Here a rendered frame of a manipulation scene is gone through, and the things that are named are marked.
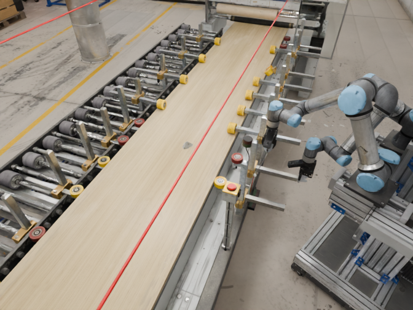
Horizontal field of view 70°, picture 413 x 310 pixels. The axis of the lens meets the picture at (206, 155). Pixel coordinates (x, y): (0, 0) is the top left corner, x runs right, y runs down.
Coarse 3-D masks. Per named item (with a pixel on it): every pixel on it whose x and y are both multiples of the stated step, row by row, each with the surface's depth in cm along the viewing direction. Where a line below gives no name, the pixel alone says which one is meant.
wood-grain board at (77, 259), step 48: (240, 48) 335; (192, 96) 260; (240, 96) 260; (144, 144) 212; (96, 192) 180; (144, 192) 180; (192, 192) 180; (48, 240) 155; (96, 240) 155; (144, 240) 155; (0, 288) 137; (48, 288) 137; (96, 288) 137; (144, 288) 137
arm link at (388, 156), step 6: (378, 150) 152; (384, 150) 153; (390, 150) 153; (384, 156) 148; (390, 156) 149; (396, 156) 149; (384, 162) 147; (390, 162) 147; (396, 162) 147; (390, 168) 146
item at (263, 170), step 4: (236, 164) 205; (240, 164) 204; (256, 168) 200; (260, 168) 200; (264, 168) 200; (268, 168) 200; (264, 172) 200; (268, 172) 199; (272, 172) 198; (276, 172) 197; (280, 172) 197; (284, 172) 197; (276, 176) 199; (280, 176) 197; (284, 176) 196; (288, 176) 195; (292, 176) 195; (296, 176) 195; (292, 180) 196; (296, 180) 194
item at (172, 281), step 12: (276, 60) 354; (252, 108) 270; (240, 132) 243; (228, 156) 218; (228, 168) 229; (204, 204) 183; (204, 216) 191; (192, 228) 170; (192, 240) 177; (180, 264) 164; (180, 276) 170; (168, 288) 153; (168, 300) 159
